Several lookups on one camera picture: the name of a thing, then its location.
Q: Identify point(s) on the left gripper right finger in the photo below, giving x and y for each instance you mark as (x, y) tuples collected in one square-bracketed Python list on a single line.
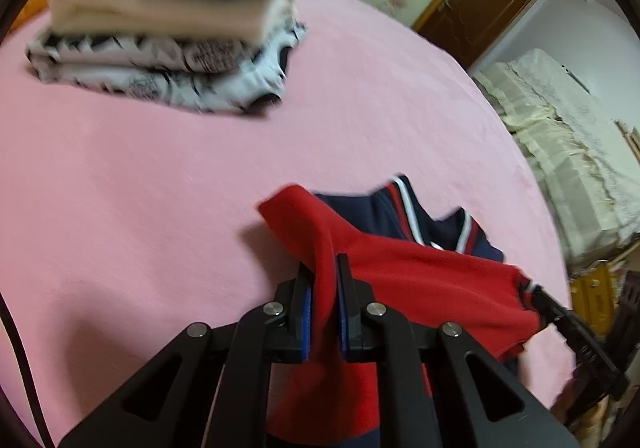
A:
[(438, 387)]

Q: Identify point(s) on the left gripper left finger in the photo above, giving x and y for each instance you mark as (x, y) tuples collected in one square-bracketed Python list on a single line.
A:
[(208, 387)]

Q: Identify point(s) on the navy red varsity jacket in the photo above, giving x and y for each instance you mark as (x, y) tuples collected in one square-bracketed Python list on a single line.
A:
[(430, 270)]

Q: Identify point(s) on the yellow wooden drawer cabinet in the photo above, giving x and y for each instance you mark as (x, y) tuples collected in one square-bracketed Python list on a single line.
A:
[(592, 294)]

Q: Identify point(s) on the pink plush bedspread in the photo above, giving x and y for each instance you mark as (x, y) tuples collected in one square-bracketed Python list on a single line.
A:
[(122, 221)]

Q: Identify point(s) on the cream lace covered furniture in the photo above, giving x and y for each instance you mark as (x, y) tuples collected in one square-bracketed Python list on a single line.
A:
[(587, 173)]

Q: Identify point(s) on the folded black white garment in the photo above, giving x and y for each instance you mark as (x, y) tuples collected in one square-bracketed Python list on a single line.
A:
[(206, 75)]

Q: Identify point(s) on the dark brown wooden door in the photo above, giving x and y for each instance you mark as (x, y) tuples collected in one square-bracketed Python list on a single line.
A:
[(466, 28)]

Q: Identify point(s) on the folded cream garment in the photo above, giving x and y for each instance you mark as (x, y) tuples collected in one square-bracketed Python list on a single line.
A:
[(250, 21)]

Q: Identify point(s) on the pink orange print pillow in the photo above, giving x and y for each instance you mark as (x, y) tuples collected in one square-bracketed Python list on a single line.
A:
[(29, 11)]

